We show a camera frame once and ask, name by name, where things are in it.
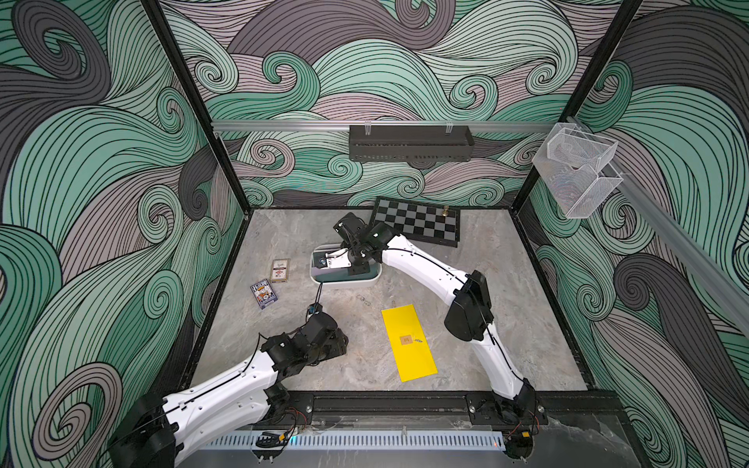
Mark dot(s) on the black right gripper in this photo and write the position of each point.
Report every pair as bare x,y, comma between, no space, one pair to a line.
358,267

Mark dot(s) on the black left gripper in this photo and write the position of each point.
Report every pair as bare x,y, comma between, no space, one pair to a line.
337,346

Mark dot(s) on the dark green envelope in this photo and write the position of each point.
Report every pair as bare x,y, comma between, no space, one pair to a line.
357,272

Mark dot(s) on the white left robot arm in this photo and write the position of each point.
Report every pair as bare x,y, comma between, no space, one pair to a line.
163,431

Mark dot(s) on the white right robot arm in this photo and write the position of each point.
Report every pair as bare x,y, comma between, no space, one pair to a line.
469,317

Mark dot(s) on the white plastic storage box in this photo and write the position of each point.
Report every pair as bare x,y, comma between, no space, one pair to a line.
342,285

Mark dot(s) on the blue playing card box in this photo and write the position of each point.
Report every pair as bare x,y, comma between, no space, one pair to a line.
264,293

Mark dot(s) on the black folding chess board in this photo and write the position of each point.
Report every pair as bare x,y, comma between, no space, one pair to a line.
418,221

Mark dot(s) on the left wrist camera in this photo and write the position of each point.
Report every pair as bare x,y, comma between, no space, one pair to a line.
319,325

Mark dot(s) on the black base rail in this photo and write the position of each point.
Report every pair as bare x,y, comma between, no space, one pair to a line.
477,408

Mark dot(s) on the black wall shelf tray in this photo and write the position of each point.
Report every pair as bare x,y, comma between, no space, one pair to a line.
423,145

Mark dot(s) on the white slotted cable duct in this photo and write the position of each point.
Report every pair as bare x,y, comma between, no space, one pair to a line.
403,439

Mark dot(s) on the aluminium back rail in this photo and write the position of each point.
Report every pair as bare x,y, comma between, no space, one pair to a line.
227,126

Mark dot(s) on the aluminium rail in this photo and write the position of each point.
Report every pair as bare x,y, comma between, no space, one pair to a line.
646,188
227,126

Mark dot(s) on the clear acrylic wall bin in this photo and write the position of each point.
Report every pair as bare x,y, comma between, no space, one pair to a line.
576,168

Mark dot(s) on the black corner frame post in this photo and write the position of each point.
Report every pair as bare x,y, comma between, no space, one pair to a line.
168,41

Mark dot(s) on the black right corner post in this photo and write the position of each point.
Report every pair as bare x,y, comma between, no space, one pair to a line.
602,55

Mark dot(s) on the aluminium right rail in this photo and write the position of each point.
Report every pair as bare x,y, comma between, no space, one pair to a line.
646,188

